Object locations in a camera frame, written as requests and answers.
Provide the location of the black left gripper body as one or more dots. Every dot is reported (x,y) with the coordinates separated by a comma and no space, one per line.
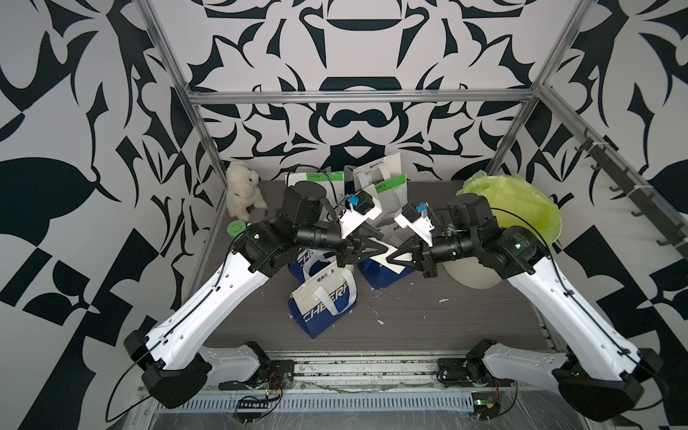
(348,244)

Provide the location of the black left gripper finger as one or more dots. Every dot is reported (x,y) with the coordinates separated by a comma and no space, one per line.
(378,252)
(367,234)

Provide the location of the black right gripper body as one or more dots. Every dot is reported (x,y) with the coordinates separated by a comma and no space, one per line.
(427,258)

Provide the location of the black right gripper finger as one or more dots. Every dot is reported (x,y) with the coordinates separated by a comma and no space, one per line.
(401,266)
(409,250)

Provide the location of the blue white takeout bag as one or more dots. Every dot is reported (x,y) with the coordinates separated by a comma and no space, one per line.
(310,262)
(377,171)
(378,275)
(323,299)

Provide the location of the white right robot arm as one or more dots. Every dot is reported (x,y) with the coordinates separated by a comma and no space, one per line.
(601,373)

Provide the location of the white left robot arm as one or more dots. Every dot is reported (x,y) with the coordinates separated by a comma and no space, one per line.
(176,364)

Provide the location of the green white right takeout bag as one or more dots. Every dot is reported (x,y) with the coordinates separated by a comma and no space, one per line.
(392,195)

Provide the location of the green white takeout bag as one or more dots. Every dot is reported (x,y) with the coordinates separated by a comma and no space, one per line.
(392,195)
(332,182)

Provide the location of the green white left takeout bag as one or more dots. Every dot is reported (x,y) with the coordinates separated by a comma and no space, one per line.
(332,182)

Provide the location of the blue white front takeout bag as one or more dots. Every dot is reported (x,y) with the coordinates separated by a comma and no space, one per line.
(323,299)

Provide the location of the cream ribbed trash bin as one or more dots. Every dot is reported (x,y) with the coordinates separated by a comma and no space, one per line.
(472,274)

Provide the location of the green plastic bin liner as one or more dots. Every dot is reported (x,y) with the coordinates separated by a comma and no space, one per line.
(515,202)

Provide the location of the green round lid jar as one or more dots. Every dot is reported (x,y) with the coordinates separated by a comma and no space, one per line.
(236,228)

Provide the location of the white plush bear toy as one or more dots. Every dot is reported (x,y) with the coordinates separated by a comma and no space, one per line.
(243,191)

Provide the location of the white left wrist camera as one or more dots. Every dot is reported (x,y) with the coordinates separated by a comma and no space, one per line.
(359,208)

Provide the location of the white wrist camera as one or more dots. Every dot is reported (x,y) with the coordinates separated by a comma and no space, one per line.
(416,218)
(359,208)

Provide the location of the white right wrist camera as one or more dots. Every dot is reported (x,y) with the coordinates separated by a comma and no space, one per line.
(416,218)

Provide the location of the grey wall hook rail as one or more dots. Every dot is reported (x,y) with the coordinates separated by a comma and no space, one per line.
(628,183)

